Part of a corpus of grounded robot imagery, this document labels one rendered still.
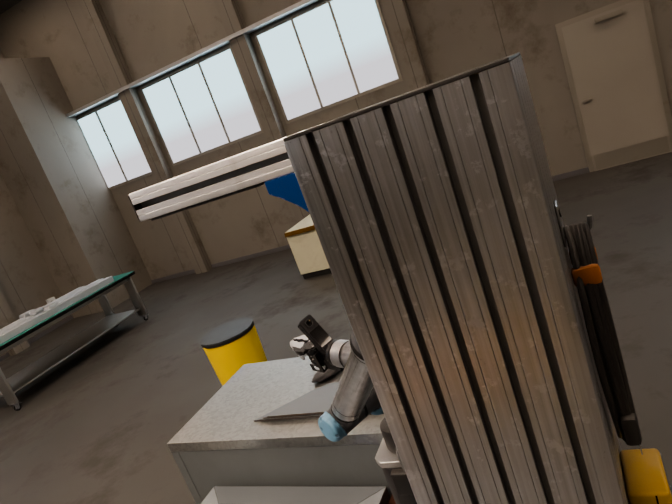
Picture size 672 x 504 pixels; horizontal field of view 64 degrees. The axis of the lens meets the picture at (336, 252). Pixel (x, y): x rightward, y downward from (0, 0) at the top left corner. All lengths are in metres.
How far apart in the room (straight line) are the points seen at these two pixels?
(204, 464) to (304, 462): 0.47
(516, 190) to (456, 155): 0.07
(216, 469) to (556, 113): 7.45
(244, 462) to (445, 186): 1.77
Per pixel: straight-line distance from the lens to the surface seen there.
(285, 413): 2.11
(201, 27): 10.37
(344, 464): 1.98
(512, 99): 0.54
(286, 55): 9.57
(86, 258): 11.47
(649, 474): 0.87
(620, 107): 8.77
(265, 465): 2.16
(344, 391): 1.25
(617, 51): 8.71
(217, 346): 4.31
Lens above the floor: 2.03
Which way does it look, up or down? 13 degrees down
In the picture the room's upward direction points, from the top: 20 degrees counter-clockwise
